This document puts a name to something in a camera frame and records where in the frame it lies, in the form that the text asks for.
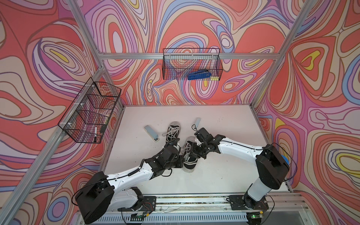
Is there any black wire basket wall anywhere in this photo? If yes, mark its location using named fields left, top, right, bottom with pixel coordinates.
left=162, top=47, right=223, bottom=80
left=58, top=78, right=122, bottom=144

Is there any small grey white device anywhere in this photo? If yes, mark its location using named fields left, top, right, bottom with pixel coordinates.
left=194, top=118, right=201, bottom=128

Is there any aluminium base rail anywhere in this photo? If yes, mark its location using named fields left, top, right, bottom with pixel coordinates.
left=78, top=193, right=307, bottom=214

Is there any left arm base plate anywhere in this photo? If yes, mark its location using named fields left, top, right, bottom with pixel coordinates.
left=117, top=196, right=157, bottom=213

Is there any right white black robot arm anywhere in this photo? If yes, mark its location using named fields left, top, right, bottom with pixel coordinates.
left=190, top=128, right=290, bottom=203

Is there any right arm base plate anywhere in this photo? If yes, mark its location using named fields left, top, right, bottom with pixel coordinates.
left=226, top=195, right=269, bottom=211

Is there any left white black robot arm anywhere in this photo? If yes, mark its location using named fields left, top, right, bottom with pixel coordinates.
left=71, top=144, right=183, bottom=225

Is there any black wire basket left wall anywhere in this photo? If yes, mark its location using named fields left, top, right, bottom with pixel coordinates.
left=58, top=78, right=122, bottom=144

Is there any blue tool in basket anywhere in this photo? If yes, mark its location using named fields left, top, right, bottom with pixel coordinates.
left=187, top=69, right=212, bottom=80

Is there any white marker in basket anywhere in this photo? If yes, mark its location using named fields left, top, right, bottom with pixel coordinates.
left=93, top=126, right=98, bottom=143

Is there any black white sneaker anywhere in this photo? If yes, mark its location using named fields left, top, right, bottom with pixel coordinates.
left=162, top=121, right=181, bottom=147
left=182, top=136, right=198, bottom=173

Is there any black wire basket back wall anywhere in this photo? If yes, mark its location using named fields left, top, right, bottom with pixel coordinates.
left=162, top=47, right=223, bottom=80

